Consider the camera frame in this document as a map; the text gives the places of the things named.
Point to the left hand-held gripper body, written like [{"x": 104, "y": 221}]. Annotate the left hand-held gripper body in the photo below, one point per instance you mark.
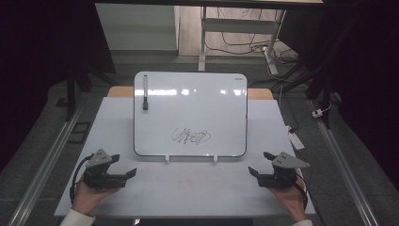
[{"x": 98, "y": 160}]

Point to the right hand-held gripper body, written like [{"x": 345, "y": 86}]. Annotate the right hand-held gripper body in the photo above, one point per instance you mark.
[{"x": 287, "y": 161}]

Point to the white marker pen black cap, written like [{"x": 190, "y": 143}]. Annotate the white marker pen black cap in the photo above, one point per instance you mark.
[{"x": 145, "y": 91}]

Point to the white whiteboard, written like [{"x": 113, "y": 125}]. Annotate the white whiteboard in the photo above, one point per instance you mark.
[{"x": 194, "y": 113}]

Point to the person's right hand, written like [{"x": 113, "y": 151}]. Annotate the person's right hand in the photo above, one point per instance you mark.
[{"x": 290, "y": 199}]

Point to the person's left hand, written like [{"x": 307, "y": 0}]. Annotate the person's left hand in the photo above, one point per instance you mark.
[{"x": 87, "y": 197}]

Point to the white power strip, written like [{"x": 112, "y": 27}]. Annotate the white power strip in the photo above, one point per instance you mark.
[{"x": 295, "y": 140}]

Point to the white whiteboard stand foot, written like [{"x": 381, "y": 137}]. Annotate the white whiteboard stand foot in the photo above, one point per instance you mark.
[
  {"x": 215, "y": 158},
  {"x": 167, "y": 158}
]

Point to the small white adapter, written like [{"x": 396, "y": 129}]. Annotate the small white adapter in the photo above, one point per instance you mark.
[{"x": 317, "y": 113}]

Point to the white table sheet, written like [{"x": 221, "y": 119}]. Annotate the white table sheet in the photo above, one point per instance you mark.
[{"x": 188, "y": 194}]

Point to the wooden table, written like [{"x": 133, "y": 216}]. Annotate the wooden table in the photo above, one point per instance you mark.
[{"x": 120, "y": 91}]

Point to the black metal stand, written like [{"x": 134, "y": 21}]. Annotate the black metal stand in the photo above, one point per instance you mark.
[{"x": 71, "y": 94}]

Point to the white cabinet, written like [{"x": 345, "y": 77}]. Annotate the white cabinet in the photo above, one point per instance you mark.
[{"x": 138, "y": 28}]

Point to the black floor frame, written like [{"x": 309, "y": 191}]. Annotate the black floor frame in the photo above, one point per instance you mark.
[{"x": 71, "y": 138}]

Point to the aluminium floor rail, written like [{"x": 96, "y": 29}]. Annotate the aluminium floor rail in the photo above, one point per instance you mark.
[
  {"x": 47, "y": 169},
  {"x": 342, "y": 163}
]

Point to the white desk frame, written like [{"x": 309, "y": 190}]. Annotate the white desk frame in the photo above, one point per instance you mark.
[{"x": 238, "y": 25}]

